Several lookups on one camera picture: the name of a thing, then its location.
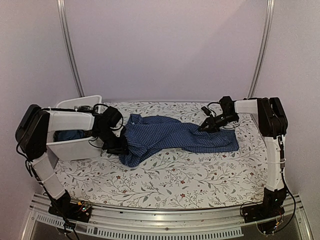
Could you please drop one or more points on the aluminium frame post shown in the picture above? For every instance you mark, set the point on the aluminium frame post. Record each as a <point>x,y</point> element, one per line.
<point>61,7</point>
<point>270,5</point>

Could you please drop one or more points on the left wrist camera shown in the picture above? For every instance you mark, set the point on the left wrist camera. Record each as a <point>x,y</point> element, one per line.
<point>114,119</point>

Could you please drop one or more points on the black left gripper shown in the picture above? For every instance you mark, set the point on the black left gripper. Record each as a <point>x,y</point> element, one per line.
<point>120,148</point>

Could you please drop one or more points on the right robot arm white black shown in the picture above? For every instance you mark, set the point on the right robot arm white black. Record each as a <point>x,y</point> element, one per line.
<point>272,126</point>

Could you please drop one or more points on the blue plaid button shirt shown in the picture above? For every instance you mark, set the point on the blue plaid button shirt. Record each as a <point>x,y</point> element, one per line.
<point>149,135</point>

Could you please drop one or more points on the teal blue garment in bin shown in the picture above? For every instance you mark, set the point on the teal blue garment in bin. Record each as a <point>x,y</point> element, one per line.
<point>67,135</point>

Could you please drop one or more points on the aluminium front rail base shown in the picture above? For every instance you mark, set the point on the aluminium front rail base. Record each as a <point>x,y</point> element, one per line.
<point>108,222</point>

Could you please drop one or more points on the white plastic laundry bin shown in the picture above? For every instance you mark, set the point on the white plastic laundry bin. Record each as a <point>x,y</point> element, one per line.
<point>70,150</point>

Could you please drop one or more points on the left aluminium frame post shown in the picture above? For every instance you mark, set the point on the left aluminium frame post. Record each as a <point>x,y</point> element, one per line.
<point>61,7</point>

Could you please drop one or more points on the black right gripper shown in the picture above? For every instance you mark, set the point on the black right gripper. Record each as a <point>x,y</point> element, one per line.
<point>212,126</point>

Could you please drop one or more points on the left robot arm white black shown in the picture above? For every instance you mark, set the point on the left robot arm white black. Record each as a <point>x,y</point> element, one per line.
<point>31,137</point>

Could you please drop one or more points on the right aluminium frame post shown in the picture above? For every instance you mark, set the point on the right aluminium frame post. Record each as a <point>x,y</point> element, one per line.
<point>270,5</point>

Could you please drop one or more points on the floral patterned table cloth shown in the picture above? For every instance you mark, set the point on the floral patterned table cloth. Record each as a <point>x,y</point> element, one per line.
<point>174,178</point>

